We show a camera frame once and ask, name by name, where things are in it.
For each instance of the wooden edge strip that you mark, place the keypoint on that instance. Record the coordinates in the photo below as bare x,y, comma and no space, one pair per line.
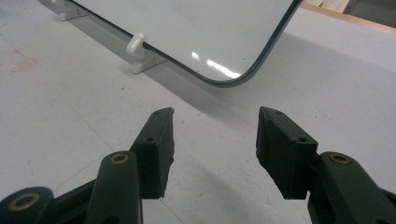
358,20

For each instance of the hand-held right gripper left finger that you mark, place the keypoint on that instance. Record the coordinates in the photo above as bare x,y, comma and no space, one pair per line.
155,155

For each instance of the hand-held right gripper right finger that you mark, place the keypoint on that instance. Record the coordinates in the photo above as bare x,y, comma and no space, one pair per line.
285,155

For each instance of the whiteboard with dark frame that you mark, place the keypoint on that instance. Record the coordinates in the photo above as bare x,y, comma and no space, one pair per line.
193,28

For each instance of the white plastic whiteboard foot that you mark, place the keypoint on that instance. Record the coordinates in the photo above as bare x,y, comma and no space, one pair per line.
70,12
138,53

